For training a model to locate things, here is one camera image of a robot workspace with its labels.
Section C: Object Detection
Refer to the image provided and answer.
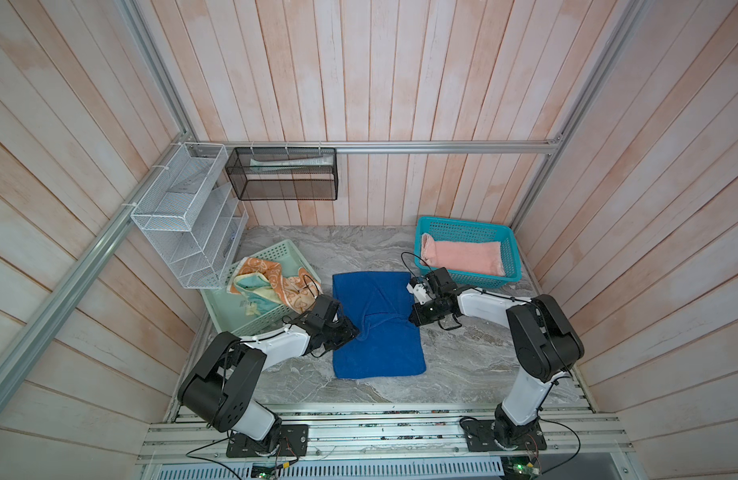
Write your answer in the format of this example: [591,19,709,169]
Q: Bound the blue towel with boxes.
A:
[332,271,426,380]

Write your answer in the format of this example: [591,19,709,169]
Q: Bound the pink towel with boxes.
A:
[420,233,505,277]

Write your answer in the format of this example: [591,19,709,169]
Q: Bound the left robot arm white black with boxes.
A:
[177,294,360,453]

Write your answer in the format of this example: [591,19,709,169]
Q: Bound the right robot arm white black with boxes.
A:
[407,268,584,450]

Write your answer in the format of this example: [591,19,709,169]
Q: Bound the orange patterned towel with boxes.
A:
[226,257,322,314]

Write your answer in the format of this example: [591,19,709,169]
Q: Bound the teal plastic basket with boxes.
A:
[414,216,521,289]

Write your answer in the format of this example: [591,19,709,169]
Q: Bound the teal yellow-trimmed towel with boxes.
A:
[231,272,283,317]

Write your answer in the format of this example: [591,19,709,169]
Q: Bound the mint green perforated basket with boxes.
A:
[201,240,321,336]

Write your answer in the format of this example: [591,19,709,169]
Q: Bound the green circuit board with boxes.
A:
[502,456,540,480]

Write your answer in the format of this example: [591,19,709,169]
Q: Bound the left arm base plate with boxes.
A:
[226,424,309,459]

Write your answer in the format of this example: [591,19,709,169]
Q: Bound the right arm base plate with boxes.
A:
[459,416,547,452]

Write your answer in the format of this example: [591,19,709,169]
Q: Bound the white wire mesh shelf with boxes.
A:
[131,142,248,290]

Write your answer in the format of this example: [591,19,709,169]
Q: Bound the black wire mesh basket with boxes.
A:
[225,146,339,201]

